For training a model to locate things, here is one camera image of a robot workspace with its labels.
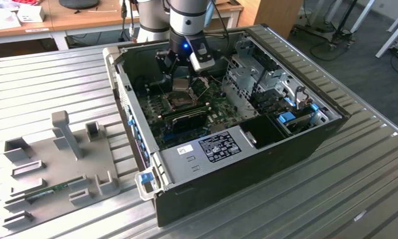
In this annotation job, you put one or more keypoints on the silver CPU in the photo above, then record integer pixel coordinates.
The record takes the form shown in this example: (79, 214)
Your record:
(180, 84)

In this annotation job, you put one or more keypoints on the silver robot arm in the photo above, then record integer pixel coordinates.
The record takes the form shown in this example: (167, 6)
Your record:
(189, 15)

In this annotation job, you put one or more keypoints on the CPU socket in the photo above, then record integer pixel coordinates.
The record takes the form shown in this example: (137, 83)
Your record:
(180, 100)

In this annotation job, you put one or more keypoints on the metal drive cage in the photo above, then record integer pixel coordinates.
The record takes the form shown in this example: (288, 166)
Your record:
(242, 74)

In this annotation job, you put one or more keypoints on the wooden desk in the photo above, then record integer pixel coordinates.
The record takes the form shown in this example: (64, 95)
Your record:
(7, 33)
(96, 18)

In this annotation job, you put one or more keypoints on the green RAM stick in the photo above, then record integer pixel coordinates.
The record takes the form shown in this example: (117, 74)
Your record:
(185, 112)
(49, 190)

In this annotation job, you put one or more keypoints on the green motherboard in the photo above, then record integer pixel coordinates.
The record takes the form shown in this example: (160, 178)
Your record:
(219, 112)

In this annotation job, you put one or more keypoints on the wooden cabinet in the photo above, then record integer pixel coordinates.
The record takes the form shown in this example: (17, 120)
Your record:
(274, 15)

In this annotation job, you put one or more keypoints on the black graphics card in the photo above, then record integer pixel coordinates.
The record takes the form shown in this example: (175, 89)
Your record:
(189, 123)

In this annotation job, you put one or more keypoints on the dark round desk object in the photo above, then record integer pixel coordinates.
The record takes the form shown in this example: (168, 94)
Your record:
(79, 3)

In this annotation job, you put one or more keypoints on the blue plastic clip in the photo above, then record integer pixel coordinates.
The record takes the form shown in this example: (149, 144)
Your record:
(131, 122)

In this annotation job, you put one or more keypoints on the small white sticker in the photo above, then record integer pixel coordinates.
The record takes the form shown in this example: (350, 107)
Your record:
(185, 150)

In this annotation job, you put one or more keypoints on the black rating label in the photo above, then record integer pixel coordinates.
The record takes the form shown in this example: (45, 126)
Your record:
(220, 147)

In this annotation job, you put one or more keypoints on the blue disk carrier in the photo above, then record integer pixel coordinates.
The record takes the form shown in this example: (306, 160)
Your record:
(286, 117)

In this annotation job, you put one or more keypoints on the white cardboard box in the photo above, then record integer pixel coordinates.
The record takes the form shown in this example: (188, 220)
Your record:
(31, 13)

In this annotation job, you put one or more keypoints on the blue plastic tab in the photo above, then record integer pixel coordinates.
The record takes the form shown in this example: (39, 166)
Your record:
(314, 107)

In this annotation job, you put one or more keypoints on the black wheeled stand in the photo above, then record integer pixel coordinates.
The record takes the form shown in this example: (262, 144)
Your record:
(342, 25)

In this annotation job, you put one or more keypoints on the silver power supply unit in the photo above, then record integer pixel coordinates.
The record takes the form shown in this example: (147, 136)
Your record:
(185, 169)

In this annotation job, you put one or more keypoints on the white plastic bag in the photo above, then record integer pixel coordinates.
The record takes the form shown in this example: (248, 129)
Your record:
(1, 20)

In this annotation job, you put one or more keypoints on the blue plastic latch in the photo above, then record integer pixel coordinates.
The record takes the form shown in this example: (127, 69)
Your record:
(145, 178)

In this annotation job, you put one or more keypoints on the grey parts rack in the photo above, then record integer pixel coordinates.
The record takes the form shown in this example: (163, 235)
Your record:
(63, 169)

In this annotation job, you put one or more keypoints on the black PC case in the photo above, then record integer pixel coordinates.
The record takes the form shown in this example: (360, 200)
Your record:
(238, 189)

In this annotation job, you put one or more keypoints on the white table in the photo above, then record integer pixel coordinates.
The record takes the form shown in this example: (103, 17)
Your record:
(392, 39)

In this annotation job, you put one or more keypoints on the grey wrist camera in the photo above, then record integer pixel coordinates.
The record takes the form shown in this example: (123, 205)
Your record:
(203, 57)

